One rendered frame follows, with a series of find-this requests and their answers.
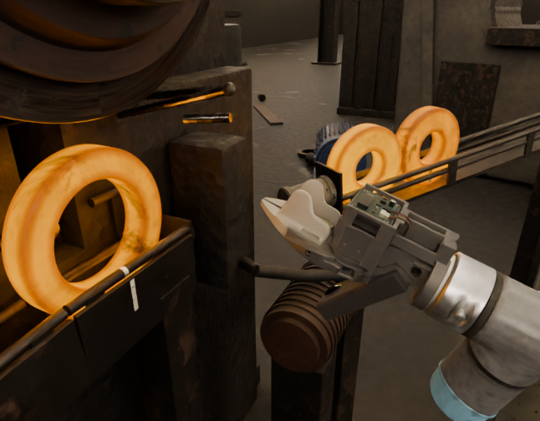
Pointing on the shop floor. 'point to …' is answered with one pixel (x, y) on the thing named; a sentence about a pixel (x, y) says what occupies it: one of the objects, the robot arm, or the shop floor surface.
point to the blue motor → (326, 138)
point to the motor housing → (302, 352)
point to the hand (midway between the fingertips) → (269, 210)
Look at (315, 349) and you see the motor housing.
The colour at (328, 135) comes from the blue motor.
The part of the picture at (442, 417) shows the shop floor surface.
